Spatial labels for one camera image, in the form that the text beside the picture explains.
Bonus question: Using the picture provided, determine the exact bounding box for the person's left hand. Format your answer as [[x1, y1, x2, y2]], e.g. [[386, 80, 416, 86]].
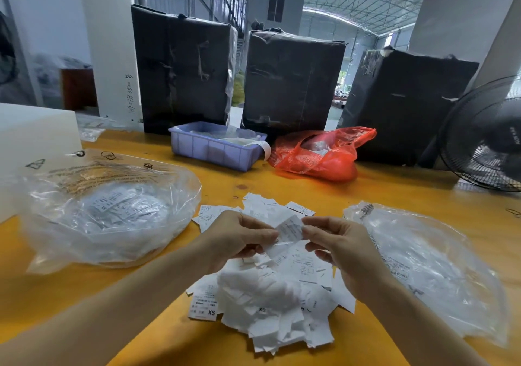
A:
[[200, 209, 279, 275]]

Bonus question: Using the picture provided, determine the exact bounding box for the person's right hand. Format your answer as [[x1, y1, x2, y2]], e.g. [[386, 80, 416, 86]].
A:
[[301, 216, 393, 304]]

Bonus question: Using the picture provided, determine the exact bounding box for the white paper label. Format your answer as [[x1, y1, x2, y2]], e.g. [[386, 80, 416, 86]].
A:
[[275, 214, 307, 244]]

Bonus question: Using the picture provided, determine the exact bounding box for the pile of white labels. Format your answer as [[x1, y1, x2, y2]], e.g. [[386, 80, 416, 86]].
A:
[[186, 192, 358, 355]]

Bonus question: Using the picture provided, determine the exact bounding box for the clear plastic bag black print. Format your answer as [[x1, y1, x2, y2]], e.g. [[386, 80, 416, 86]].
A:
[[342, 201, 511, 348]]

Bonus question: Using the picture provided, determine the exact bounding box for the large clear bag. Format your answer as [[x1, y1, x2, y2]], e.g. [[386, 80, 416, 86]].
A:
[[18, 148, 203, 275]]

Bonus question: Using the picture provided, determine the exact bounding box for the person's right forearm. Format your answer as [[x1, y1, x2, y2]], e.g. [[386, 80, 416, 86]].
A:
[[358, 282, 491, 366]]

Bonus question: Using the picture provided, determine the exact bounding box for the person's left forearm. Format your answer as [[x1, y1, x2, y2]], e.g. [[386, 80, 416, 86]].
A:
[[0, 252, 221, 366]]

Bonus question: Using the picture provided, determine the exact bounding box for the red plastic bag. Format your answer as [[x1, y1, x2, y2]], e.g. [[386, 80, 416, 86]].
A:
[[269, 126, 378, 183]]

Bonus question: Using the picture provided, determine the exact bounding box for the blue plastic bin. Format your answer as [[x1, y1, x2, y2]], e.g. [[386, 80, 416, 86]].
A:
[[169, 121, 273, 172]]

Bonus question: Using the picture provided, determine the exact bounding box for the large black wrapped bale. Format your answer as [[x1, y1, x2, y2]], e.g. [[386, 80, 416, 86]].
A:
[[131, 4, 239, 136], [241, 30, 348, 141], [338, 47, 480, 167]]

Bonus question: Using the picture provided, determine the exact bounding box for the black table fan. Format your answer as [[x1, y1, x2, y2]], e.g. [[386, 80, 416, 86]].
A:
[[438, 75, 521, 193]]

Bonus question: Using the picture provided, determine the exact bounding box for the brown wooden cabinet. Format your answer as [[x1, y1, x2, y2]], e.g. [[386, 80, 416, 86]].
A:
[[60, 68, 99, 112]]

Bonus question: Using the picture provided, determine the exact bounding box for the white foam box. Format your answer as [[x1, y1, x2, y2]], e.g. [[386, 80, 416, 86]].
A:
[[0, 102, 84, 224]]

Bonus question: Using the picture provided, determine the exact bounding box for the white pillar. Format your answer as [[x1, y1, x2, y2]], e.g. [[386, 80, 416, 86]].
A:
[[77, 0, 145, 127]]

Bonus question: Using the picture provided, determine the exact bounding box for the grey cabin with window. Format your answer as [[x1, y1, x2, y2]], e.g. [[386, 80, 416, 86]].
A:
[[246, 0, 306, 36]]

